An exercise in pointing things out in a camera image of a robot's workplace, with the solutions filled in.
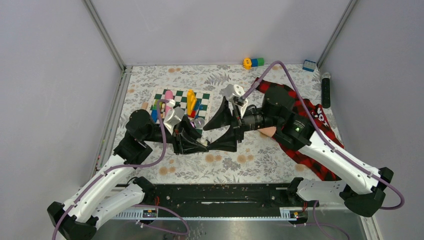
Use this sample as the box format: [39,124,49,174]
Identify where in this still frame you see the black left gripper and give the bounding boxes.
[143,116,211,155]

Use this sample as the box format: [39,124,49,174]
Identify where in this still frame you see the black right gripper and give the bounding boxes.
[203,95,281,153]

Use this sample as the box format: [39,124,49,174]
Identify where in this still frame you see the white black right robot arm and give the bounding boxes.
[204,85,394,217]

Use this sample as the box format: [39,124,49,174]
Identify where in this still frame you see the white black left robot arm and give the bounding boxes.
[47,107,211,240]

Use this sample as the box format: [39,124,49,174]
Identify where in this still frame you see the yellow toy block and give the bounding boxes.
[187,89,197,116]

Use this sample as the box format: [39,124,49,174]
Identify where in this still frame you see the stacked colourful toy bricks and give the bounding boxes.
[150,99,165,124]

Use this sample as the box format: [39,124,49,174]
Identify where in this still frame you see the floral patterned table mat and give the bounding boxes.
[114,64,317,184]

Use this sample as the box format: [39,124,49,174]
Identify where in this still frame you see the mannequin hand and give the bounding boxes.
[258,126,276,138]

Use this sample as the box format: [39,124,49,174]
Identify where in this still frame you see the green white checkered board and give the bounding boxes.
[147,86,213,121]

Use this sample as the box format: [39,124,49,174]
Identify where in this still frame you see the pink cylindrical toy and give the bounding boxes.
[164,90,176,108]

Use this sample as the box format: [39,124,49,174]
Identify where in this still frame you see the wooden block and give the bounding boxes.
[141,102,149,112]

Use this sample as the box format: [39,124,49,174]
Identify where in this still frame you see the yellow blue green toy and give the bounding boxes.
[242,58,265,70]

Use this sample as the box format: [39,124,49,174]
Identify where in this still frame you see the red black plaid sleeve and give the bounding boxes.
[256,80,344,181]

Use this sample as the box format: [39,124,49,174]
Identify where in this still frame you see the blue white toy brick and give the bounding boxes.
[302,59,317,72]

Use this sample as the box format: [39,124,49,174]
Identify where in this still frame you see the black power strip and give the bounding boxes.
[321,72,331,109]

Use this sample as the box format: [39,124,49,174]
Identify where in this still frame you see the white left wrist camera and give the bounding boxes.
[163,106,185,134]

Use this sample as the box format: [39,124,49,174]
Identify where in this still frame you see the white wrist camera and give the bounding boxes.
[223,84,249,118]
[163,106,185,134]

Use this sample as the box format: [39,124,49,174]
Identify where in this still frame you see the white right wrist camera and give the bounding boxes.
[223,84,249,118]

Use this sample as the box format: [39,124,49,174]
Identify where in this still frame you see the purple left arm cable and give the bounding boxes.
[51,99,170,240]

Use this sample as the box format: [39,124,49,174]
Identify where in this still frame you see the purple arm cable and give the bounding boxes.
[51,99,170,240]
[241,60,406,211]

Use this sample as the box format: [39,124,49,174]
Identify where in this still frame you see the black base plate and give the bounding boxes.
[142,183,315,219]

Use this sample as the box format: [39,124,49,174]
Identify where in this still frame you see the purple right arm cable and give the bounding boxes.
[241,60,406,211]

